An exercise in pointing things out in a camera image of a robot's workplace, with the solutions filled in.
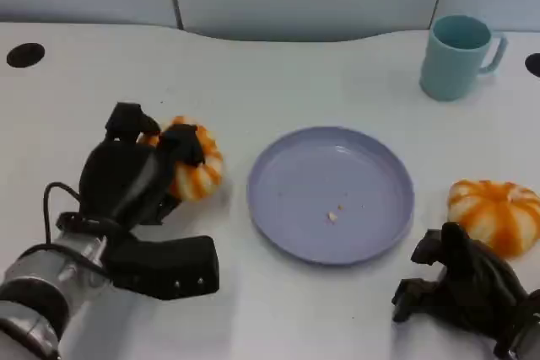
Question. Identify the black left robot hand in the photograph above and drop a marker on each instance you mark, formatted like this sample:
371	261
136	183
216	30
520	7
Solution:
126	178

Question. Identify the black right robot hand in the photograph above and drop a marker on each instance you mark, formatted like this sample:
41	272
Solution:
464	284

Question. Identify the orange and white bread roll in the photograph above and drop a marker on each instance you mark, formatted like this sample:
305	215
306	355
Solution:
198	166
493	216

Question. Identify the bread crumb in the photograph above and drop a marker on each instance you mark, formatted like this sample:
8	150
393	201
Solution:
332	216

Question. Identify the lilac plate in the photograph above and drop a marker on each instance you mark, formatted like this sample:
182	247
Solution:
330	195

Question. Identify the pale green mug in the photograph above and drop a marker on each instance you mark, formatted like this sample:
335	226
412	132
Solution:
453	60

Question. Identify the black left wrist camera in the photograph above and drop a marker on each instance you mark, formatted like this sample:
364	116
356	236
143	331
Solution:
169	263

